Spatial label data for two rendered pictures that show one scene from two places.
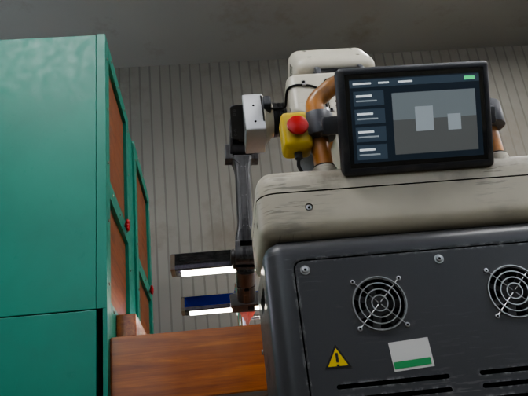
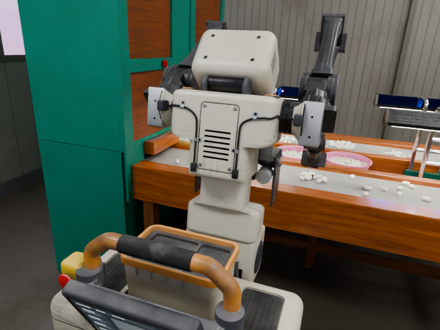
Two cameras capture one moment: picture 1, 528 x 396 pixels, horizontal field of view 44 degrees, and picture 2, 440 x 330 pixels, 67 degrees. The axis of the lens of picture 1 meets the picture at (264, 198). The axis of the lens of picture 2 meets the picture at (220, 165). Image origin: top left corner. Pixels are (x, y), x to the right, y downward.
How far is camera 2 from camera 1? 1.29 m
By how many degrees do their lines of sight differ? 50
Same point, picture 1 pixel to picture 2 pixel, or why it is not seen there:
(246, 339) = not seen: hidden behind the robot
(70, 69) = not seen: outside the picture
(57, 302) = (101, 143)
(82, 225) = (110, 98)
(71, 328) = (109, 159)
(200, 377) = (175, 198)
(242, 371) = not seen: hidden behind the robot
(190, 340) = (171, 178)
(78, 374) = (114, 183)
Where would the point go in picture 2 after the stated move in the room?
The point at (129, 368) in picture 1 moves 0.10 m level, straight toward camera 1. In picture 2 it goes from (141, 184) to (132, 192)
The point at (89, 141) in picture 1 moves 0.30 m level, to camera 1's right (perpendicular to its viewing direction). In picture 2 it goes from (109, 32) to (167, 34)
